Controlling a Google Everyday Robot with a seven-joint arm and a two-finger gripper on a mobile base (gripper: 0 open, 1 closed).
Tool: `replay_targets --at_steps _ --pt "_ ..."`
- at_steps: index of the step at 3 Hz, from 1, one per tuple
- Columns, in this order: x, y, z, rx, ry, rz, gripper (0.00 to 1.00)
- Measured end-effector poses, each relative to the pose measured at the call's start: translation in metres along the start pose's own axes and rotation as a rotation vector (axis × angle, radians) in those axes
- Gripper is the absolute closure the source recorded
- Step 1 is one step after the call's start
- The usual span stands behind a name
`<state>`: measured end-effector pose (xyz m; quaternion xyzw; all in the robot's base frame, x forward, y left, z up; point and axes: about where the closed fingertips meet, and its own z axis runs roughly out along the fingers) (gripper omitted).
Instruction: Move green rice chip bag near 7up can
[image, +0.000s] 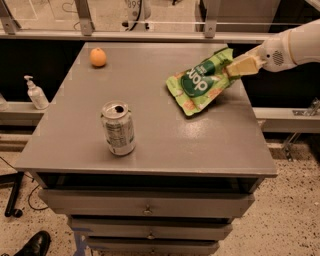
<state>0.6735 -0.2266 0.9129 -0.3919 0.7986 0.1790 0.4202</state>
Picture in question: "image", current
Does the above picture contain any black stand leg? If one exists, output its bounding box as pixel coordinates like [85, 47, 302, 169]
[0, 172, 24, 218]

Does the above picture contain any white numbered robot base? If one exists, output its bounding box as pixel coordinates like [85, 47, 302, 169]
[122, 0, 151, 31]

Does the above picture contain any silver 7up can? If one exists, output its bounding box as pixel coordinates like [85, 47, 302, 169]
[101, 101, 135, 156]

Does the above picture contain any grey drawer cabinet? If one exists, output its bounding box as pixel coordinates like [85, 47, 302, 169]
[14, 42, 279, 256]

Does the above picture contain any green rice chip bag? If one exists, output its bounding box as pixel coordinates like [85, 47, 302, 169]
[166, 47, 238, 116]

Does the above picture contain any black leather shoe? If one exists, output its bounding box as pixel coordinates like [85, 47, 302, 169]
[14, 231, 51, 256]

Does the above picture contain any grey drawer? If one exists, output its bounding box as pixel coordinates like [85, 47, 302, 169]
[86, 238, 219, 255]
[68, 218, 232, 240]
[39, 189, 255, 218]

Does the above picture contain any top grey drawer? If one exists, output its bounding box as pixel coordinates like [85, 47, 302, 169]
[39, 189, 255, 218]

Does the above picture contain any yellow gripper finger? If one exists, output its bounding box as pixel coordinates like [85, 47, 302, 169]
[226, 55, 265, 77]
[239, 45, 261, 58]

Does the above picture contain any black floor cable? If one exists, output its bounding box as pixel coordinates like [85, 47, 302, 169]
[0, 156, 50, 212]

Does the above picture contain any white pump sanitizer bottle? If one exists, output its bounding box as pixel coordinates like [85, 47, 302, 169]
[24, 75, 49, 110]

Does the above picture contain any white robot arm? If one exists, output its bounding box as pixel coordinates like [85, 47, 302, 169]
[226, 20, 320, 77]

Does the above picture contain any bottom grey drawer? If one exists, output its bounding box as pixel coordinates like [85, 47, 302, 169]
[86, 238, 219, 255]

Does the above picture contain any middle grey drawer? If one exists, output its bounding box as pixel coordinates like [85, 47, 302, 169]
[68, 218, 232, 240]

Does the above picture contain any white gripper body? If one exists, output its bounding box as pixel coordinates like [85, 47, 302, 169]
[258, 30, 296, 72]

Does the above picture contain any orange fruit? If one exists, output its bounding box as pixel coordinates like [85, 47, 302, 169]
[89, 48, 107, 67]

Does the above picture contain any metal window railing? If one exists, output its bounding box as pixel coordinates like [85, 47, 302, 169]
[0, 0, 320, 45]

